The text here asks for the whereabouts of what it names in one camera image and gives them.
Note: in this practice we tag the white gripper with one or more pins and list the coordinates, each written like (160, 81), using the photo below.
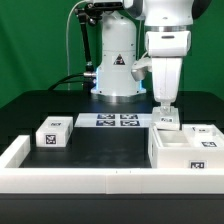
(166, 51)

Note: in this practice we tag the white cabinet body box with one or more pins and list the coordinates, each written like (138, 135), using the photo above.
(171, 149)

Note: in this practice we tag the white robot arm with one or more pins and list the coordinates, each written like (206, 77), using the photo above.
(140, 37)

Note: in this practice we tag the small white tagged block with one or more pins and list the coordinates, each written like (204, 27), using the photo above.
(55, 131)

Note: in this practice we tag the white border fence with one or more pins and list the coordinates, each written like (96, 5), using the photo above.
(16, 179)

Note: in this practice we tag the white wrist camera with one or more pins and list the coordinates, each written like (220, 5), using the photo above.
(140, 68)

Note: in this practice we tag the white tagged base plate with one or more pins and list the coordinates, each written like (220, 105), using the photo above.
(113, 120)

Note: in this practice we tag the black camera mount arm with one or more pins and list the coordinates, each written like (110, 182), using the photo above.
(91, 14)

